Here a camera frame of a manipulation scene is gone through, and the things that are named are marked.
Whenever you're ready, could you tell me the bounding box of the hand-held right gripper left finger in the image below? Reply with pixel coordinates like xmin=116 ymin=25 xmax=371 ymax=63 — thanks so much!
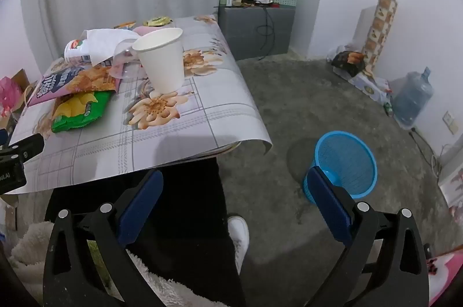
xmin=43 ymin=169 xmax=164 ymax=307

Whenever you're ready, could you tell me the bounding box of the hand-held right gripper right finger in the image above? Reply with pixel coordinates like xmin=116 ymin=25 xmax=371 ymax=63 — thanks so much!
xmin=307 ymin=165 xmax=430 ymax=307

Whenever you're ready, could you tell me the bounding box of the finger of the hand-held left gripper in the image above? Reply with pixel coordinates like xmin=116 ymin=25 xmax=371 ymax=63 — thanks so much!
xmin=0 ymin=134 xmax=45 ymax=165

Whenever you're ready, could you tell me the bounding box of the blue plastic waste basket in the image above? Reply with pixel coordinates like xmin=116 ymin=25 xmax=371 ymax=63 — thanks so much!
xmin=303 ymin=130 xmax=378 ymax=203

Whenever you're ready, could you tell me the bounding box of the green chip bag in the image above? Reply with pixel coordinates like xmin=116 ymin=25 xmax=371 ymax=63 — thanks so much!
xmin=51 ymin=91 xmax=111 ymax=133

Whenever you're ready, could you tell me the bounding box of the purple snack bag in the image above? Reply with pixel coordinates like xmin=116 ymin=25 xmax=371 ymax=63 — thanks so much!
xmin=27 ymin=64 xmax=122 ymax=107

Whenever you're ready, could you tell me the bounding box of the white strawberry drink bottle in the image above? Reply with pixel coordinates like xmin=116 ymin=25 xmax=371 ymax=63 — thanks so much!
xmin=64 ymin=38 xmax=95 ymax=64

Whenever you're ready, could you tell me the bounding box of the clear pink-printed plastic bag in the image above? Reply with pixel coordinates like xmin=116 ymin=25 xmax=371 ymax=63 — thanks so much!
xmin=109 ymin=38 xmax=150 ymax=80

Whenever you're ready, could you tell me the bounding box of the white tissue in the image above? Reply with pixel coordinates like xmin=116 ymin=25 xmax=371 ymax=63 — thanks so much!
xmin=84 ymin=28 xmax=140 ymax=67

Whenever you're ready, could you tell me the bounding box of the white paper cup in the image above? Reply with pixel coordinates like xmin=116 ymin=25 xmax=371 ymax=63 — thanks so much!
xmin=132 ymin=27 xmax=186 ymax=93

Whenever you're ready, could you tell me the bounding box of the person's black trouser leg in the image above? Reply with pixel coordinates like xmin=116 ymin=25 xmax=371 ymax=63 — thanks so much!
xmin=45 ymin=159 xmax=247 ymax=307

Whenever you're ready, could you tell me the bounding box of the pink plastic bag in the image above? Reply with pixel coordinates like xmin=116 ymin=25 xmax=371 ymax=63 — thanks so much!
xmin=0 ymin=76 xmax=23 ymax=118

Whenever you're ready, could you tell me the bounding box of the cardboard box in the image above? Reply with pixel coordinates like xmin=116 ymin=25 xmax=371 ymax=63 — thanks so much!
xmin=10 ymin=68 xmax=34 ymax=102

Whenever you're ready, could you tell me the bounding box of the white fluffy cloth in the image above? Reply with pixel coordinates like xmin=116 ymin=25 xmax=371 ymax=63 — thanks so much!
xmin=9 ymin=220 xmax=218 ymax=307

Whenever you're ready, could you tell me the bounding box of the floral tablecloth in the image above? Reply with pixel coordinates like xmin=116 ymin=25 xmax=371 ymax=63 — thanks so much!
xmin=8 ymin=15 xmax=273 ymax=195

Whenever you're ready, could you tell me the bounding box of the person's white shoe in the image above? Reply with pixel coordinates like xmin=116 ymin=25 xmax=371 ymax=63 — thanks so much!
xmin=228 ymin=216 xmax=250 ymax=273

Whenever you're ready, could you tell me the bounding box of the printed flat carton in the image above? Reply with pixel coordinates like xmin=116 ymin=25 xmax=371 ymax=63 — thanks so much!
xmin=349 ymin=70 xmax=393 ymax=105

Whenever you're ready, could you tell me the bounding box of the blue water jug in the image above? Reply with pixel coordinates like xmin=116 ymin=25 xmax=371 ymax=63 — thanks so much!
xmin=392 ymin=66 xmax=434 ymax=127

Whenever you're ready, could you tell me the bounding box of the yellow snack packet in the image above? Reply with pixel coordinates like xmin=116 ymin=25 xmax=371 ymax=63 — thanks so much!
xmin=143 ymin=16 xmax=173 ymax=27

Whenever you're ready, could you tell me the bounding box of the grey cabinet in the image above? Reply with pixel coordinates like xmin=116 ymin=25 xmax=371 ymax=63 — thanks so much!
xmin=218 ymin=3 xmax=296 ymax=61

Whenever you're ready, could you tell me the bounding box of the floor power cable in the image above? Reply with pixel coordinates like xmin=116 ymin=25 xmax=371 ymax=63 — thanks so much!
xmin=409 ymin=126 xmax=442 ymax=178

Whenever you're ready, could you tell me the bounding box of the wall socket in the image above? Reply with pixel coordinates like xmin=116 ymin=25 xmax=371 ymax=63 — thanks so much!
xmin=443 ymin=111 xmax=460 ymax=134

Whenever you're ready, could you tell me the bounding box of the black cable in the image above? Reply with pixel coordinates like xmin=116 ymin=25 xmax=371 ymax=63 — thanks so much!
xmin=257 ymin=5 xmax=274 ymax=51

